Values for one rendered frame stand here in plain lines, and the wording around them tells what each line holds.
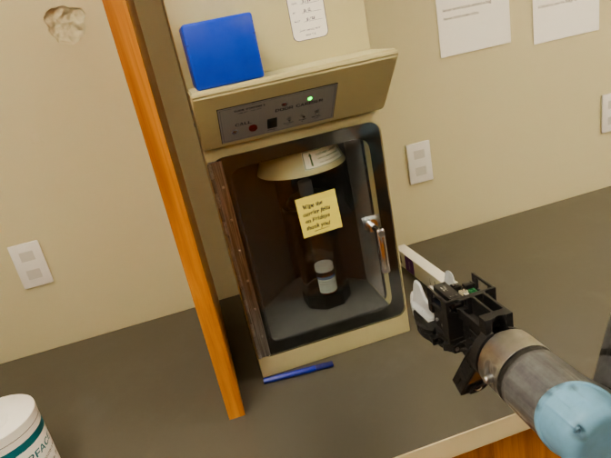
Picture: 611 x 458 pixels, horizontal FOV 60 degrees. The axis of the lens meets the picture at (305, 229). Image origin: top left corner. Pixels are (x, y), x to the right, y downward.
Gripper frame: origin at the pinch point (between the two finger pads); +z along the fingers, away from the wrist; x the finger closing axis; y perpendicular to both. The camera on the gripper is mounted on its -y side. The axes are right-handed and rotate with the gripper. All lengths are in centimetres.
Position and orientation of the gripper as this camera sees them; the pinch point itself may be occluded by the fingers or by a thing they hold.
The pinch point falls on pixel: (425, 297)
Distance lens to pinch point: 83.6
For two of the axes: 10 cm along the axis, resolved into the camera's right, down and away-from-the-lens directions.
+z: -2.6, -3.1, 9.2
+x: -9.5, 2.6, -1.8
